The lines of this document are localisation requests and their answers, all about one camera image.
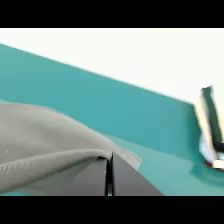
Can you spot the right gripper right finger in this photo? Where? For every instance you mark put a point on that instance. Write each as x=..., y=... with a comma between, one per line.
x=128, y=181

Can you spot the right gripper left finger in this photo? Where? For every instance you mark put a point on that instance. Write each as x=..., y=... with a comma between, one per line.
x=95, y=181

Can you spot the grey garment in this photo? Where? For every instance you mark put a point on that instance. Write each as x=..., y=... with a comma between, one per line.
x=43, y=140

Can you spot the silver frame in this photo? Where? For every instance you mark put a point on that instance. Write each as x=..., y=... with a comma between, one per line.
x=210, y=126

